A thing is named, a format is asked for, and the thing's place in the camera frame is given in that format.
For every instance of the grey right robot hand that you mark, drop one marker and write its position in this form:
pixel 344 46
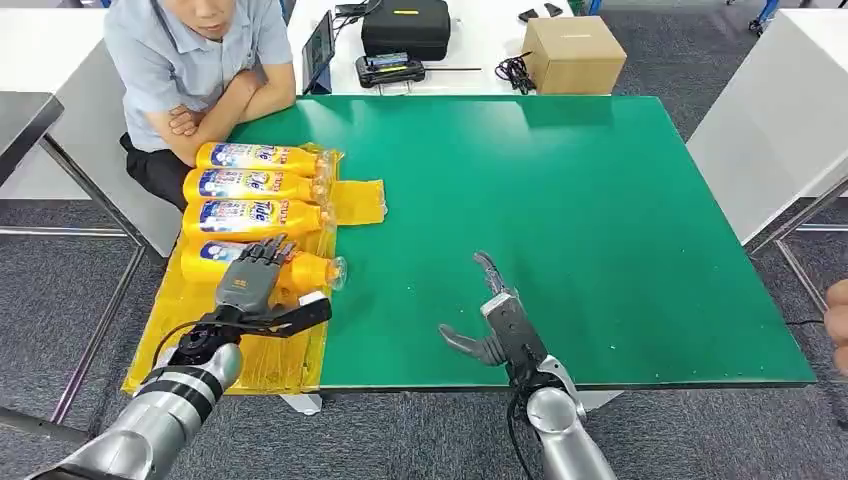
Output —
pixel 474 348

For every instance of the orange detergent bottle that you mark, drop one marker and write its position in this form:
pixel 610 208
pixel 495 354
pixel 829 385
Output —
pixel 258 158
pixel 252 218
pixel 308 272
pixel 245 184

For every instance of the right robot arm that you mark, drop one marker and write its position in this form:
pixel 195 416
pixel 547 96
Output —
pixel 563 437

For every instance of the person's hand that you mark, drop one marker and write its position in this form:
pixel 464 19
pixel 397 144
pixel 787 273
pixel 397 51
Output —
pixel 838 324

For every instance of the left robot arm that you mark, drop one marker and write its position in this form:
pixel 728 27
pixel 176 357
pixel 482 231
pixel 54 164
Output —
pixel 146 424

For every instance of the small black device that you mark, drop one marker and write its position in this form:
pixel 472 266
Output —
pixel 554 10
pixel 528 14

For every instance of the yellow plastic sheet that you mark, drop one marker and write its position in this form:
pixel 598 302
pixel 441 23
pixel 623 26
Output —
pixel 278 358

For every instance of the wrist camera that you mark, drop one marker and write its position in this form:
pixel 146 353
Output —
pixel 305 314
pixel 517 331

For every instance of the person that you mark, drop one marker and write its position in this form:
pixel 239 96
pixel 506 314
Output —
pixel 192 66

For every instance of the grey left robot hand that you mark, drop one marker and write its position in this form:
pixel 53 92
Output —
pixel 245 281

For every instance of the white side table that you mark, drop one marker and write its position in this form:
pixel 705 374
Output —
pixel 86 132
pixel 762 132

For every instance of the black handheld controller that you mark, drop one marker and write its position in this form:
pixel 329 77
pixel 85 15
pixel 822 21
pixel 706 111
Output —
pixel 389 71

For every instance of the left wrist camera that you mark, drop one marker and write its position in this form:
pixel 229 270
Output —
pixel 305 314

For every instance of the brown cardboard box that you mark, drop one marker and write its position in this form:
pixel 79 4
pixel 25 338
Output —
pixel 573 56

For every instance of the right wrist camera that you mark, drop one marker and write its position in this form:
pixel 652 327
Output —
pixel 517 331

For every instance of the green table mat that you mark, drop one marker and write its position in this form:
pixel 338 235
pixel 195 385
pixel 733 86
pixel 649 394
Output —
pixel 596 265

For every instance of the black carrying case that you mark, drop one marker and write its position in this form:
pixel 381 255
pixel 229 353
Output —
pixel 405 30

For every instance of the black tablet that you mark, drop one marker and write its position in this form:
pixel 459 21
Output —
pixel 318 50

